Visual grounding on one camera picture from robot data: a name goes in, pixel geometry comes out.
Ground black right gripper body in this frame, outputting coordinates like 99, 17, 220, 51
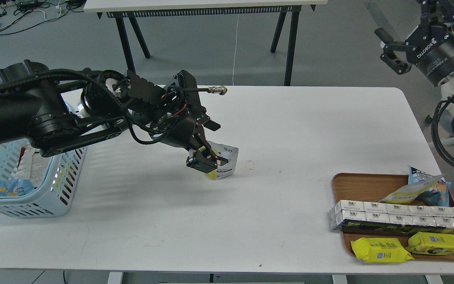
405, 24, 454, 86

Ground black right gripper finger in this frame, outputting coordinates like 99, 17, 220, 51
418, 0, 454, 30
374, 28, 411, 75

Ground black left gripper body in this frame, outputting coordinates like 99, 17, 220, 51
154, 106, 212, 151

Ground yellow white nut snack pouch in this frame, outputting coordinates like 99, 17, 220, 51
205, 140, 238, 180

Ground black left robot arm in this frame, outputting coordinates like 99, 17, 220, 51
0, 60, 229, 173

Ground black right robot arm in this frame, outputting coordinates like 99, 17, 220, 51
374, 0, 454, 167

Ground blue snack bag on tray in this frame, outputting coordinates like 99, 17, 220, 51
408, 166, 452, 207

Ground light blue plastic basket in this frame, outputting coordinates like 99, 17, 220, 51
0, 138, 87, 218

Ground white snack packet in basket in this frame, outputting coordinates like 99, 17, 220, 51
12, 144, 51, 189

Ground blue snack packet in basket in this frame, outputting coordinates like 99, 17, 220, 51
0, 178, 35, 197

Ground yellow snack packet right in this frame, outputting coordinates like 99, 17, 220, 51
405, 232, 454, 256

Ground yellow snack packet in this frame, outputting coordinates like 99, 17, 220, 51
351, 237, 414, 263
405, 232, 454, 256

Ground yellow snack packet left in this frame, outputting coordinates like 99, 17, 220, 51
351, 237, 414, 263

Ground background table black legs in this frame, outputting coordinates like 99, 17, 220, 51
82, 0, 327, 86

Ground silver wrapped carton multipack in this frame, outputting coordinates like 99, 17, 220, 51
327, 200, 454, 237

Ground white hanging cable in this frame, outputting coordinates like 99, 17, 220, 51
232, 15, 239, 86

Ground cables on floor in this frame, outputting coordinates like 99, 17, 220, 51
0, 0, 84, 36

